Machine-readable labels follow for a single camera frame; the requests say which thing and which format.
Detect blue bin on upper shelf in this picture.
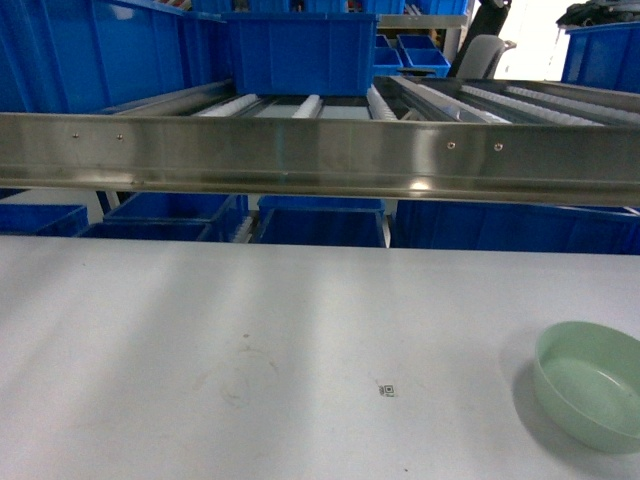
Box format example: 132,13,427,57
222,12,378,97

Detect large blue bin top left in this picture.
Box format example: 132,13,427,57
1,1,231,113

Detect blue bin lower right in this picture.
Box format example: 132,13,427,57
391,200,639,255

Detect green bowl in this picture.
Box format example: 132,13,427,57
533,321,639,454

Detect blue bin top right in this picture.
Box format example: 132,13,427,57
561,22,639,93

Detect grey office chair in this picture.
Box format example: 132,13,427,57
447,34,517,80

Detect blue bin lower left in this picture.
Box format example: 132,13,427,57
77,193,249,243

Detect steel shelf rack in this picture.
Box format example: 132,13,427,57
1,77,639,206

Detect small blue bin background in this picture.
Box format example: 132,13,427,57
397,34,450,77

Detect blue bin lower middle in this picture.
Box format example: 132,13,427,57
254,195,386,248

